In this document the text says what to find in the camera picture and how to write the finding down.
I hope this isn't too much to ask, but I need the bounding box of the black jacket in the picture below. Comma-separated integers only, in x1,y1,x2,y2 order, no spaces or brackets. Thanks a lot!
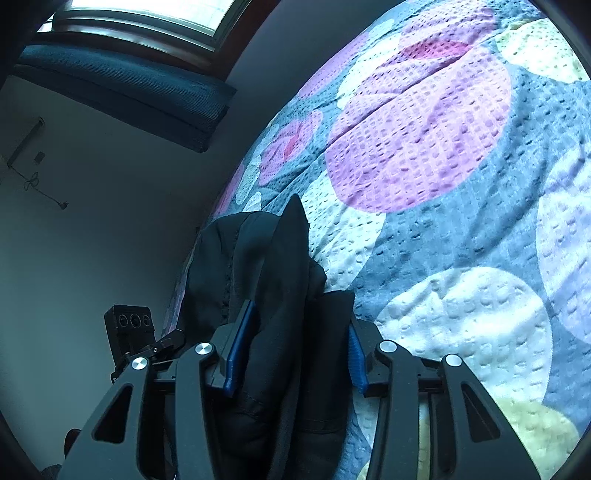
182,194,356,480

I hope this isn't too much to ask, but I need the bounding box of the dotted colourful bed blanket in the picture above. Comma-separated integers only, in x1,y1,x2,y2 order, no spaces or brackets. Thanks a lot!
161,0,591,480

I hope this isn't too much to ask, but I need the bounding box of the wooden framed window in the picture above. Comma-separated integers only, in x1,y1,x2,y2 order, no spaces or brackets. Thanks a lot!
37,0,278,81

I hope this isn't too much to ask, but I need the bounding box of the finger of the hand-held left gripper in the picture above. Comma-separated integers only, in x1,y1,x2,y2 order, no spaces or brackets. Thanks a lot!
147,329,187,360

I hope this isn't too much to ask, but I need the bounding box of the blue curtain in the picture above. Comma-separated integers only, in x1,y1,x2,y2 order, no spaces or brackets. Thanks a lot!
11,44,238,153

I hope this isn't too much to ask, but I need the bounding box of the thin wall cable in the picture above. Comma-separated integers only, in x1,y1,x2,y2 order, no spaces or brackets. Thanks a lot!
7,159,71,210

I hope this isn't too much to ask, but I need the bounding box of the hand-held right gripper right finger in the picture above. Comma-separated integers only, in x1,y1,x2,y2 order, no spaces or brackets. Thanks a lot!
348,323,541,480

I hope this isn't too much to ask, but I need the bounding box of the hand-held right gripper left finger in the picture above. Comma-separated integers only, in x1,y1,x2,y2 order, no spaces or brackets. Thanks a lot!
58,300,258,480

